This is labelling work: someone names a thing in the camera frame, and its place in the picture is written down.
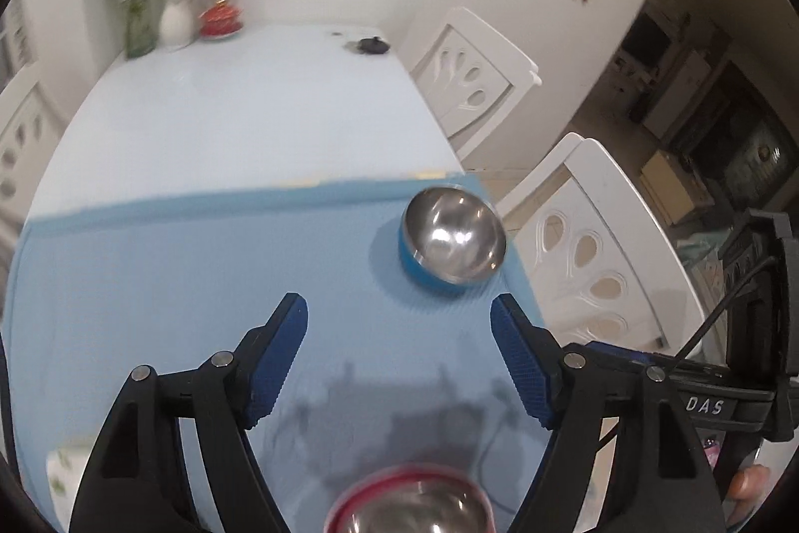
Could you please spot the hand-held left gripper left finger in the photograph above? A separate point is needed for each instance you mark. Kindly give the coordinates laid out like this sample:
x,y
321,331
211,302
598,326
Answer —
x,y
284,345

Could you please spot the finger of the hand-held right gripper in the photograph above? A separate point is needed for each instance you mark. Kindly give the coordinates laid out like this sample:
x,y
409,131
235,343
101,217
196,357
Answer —
x,y
624,350

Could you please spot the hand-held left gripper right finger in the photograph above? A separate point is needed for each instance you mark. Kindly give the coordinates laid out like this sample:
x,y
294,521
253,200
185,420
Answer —
x,y
518,358

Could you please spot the blue steel-lined bowl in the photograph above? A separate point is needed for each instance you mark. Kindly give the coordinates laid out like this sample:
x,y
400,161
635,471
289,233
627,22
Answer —
x,y
449,233

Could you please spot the red steel-lined bowl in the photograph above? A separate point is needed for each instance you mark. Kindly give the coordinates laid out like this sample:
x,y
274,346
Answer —
x,y
412,508

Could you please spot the person's right hand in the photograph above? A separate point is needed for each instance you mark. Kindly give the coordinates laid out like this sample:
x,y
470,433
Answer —
x,y
746,484

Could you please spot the teal cloth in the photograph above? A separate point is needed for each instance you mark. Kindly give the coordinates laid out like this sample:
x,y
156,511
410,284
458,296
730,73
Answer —
x,y
702,258

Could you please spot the white carved chair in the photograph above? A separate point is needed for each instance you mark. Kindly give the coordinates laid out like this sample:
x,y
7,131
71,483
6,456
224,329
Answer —
x,y
25,133
462,77
624,233

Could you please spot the dark display cabinet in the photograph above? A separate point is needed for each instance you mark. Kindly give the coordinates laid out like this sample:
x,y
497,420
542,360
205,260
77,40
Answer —
x,y
749,152

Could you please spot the cardboard box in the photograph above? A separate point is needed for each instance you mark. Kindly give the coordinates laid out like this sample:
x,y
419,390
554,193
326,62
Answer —
x,y
671,183

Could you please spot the light blue table mat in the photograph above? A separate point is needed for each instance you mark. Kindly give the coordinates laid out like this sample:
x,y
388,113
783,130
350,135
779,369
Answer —
x,y
187,271

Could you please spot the white cabinet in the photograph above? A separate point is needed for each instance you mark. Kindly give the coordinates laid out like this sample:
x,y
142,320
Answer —
x,y
677,89

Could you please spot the white patterned cloth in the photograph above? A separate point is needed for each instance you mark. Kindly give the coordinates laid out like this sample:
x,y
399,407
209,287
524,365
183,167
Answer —
x,y
62,477

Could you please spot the small dark object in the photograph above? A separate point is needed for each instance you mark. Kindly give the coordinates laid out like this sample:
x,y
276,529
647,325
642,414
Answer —
x,y
374,45

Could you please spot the red lidded pot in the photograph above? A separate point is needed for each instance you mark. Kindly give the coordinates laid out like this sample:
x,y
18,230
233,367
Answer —
x,y
220,18

